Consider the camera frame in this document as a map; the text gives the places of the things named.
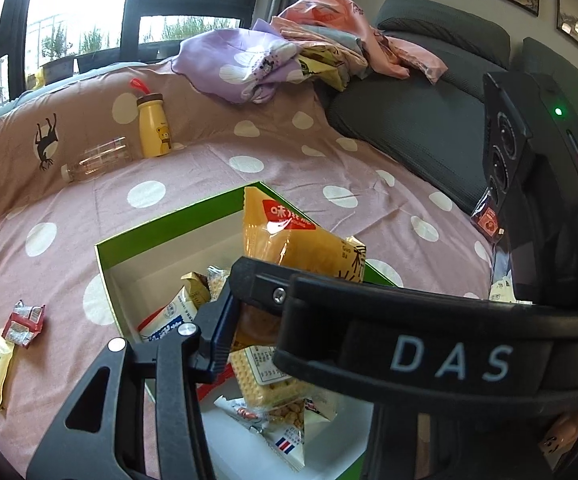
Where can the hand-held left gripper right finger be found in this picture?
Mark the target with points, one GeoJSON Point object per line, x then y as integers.
{"type": "Point", "coordinates": [389, 445]}

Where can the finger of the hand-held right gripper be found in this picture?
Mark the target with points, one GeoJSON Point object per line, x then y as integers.
{"type": "Point", "coordinates": [261, 287]}

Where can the yellow printed cloth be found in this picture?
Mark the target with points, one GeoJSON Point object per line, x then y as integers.
{"type": "Point", "coordinates": [324, 67]}

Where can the person's right hand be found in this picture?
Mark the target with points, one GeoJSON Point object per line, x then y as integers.
{"type": "Point", "coordinates": [561, 432]}

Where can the clear plastic bottle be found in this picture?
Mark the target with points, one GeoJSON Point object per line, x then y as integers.
{"type": "Point", "coordinates": [99, 160]}

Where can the black window frame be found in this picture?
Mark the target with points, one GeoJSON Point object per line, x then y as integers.
{"type": "Point", "coordinates": [136, 0]}

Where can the large orange snack packet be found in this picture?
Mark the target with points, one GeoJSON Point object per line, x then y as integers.
{"type": "Point", "coordinates": [289, 240]}

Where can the purple printed cloth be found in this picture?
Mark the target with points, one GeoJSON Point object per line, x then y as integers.
{"type": "Point", "coordinates": [219, 55]}

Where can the green cardboard box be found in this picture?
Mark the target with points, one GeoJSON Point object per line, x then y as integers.
{"type": "Point", "coordinates": [129, 285]}

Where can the red white snack packet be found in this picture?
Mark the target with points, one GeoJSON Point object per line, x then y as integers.
{"type": "Point", "coordinates": [21, 322]}

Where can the grey sofa back cushion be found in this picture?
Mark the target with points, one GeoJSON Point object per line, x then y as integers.
{"type": "Point", "coordinates": [444, 20]}

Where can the white peanut snack packet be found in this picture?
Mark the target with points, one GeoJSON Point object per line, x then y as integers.
{"type": "Point", "coordinates": [289, 440]}

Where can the grey cloth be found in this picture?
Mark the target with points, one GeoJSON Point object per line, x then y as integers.
{"type": "Point", "coordinates": [336, 37]}

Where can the red square snack packet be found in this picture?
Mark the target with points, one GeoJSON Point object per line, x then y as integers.
{"type": "Point", "coordinates": [486, 220]}

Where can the grey sofa seat cushion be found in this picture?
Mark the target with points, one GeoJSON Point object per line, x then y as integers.
{"type": "Point", "coordinates": [409, 120]}

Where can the pink polka dot blanket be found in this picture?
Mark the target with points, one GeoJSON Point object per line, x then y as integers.
{"type": "Point", "coordinates": [294, 160]}

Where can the pink cloth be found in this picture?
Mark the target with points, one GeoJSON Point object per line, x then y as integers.
{"type": "Point", "coordinates": [329, 10]}

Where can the yellow bear drink bottle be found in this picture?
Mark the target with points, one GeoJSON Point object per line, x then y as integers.
{"type": "Point", "coordinates": [154, 130]}

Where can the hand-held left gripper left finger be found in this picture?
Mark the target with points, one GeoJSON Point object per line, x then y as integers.
{"type": "Point", "coordinates": [221, 330]}

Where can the crinkled silver snack packet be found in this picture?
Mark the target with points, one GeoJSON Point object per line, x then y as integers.
{"type": "Point", "coordinates": [216, 282]}

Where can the white blue snack packet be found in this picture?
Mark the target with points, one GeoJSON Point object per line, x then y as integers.
{"type": "Point", "coordinates": [169, 317]}

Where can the potted green plant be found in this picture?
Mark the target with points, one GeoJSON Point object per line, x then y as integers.
{"type": "Point", "coordinates": [56, 42]}

